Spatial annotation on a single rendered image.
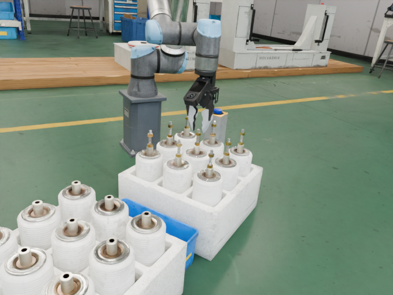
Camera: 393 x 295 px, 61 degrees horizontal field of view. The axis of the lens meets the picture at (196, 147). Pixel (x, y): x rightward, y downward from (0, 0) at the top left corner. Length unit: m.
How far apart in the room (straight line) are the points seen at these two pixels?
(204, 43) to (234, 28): 2.69
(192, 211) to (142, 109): 0.74
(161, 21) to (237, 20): 2.62
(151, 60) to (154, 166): 0.64
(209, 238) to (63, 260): 0.45
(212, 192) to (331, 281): 0.46
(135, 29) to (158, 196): 4.66
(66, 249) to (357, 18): 6.34
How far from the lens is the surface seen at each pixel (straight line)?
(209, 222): 1.04
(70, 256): 0.82
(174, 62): 1.63
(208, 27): 1.07
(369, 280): 1.24
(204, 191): 1.03
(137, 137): 1.68
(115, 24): 6.59
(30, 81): 2.95
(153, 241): 0.81
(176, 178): 1.08
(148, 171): 1.15
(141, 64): 1.62
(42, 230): 0.89
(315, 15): 4.70
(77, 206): 0.94
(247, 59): 3.82
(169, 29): 1.14
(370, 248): 1.38
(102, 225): 0.88
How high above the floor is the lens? 0.76
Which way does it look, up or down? 24 degrees down
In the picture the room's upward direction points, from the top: 5 degrees clockwise
